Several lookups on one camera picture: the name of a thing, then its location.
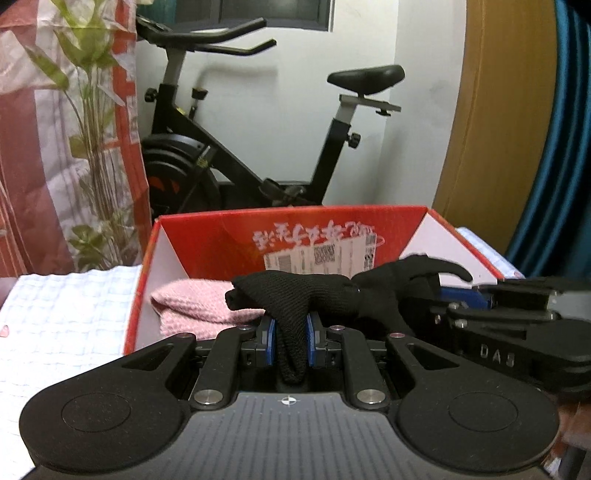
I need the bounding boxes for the red plant-print curtain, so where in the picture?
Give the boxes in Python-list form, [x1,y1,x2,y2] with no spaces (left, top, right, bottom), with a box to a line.
[0,0,154,278]

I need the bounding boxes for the plaid bedsheet with bear print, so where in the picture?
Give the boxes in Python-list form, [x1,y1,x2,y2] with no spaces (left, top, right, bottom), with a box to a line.
[0,264,145,472]

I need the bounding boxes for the pair of black knit gloves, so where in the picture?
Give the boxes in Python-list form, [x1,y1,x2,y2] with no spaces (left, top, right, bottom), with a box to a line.
[224,254,474,385]

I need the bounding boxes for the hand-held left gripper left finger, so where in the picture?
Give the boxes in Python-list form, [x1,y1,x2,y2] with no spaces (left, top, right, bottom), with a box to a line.
[122,318,279,411]

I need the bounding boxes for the black exercise bike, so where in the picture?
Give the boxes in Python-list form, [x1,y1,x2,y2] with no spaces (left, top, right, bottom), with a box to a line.
[134,14,407,217]

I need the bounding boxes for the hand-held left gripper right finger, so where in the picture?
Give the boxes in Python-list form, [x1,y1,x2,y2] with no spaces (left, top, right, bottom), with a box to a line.
[306,311,459,411]

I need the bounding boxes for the red cardboard box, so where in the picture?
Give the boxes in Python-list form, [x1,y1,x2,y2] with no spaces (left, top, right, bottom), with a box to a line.
[124,205,528,357]

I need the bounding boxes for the pink knit towel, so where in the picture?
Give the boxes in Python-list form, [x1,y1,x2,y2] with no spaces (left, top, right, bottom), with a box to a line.
[150,278,269,339]

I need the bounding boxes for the wooden door panel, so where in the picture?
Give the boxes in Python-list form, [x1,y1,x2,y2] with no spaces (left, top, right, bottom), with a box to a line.
[431,0,563,232]

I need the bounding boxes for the blue curtain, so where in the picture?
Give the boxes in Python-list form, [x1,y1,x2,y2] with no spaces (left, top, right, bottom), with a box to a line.
[505,0,591,280]

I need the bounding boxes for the dark window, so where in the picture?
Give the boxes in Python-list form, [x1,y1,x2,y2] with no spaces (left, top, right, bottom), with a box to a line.
[137,0,334,33]

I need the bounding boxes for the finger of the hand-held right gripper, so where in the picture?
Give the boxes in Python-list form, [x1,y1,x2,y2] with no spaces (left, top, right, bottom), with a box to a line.
[438,276,591,313]
[427,300,563,329]

